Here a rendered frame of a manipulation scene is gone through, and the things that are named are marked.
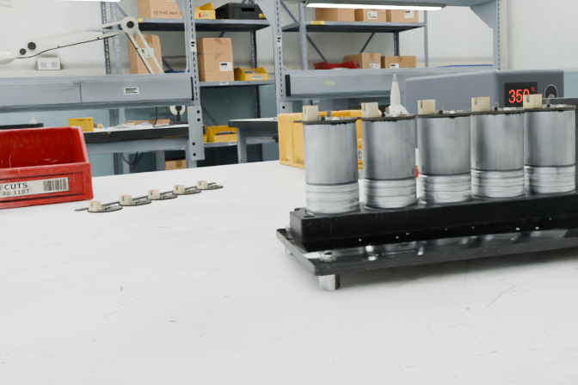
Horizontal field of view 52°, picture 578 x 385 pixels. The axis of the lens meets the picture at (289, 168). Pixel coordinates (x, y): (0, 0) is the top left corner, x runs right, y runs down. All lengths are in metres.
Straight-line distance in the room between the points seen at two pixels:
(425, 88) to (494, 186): 0.47
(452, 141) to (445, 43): 5.81
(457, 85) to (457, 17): 5.49
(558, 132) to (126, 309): 0.21
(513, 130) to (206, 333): 0.17
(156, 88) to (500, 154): 2.34
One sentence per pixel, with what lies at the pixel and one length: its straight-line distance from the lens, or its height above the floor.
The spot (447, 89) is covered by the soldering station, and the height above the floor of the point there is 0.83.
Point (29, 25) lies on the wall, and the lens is 4.69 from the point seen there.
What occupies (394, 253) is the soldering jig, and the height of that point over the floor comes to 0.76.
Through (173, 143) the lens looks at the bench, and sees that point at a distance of 2.66.
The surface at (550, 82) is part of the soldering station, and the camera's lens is 0.75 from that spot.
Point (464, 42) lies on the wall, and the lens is 6.24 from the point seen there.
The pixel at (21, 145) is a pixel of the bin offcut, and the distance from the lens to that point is 0.63.
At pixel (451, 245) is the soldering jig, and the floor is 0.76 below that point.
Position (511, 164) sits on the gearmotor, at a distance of 0.30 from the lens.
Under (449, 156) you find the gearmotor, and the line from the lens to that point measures 0.28.
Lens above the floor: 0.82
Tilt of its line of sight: 6 degrees down
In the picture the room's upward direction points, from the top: 3 degrees counter-clockwise
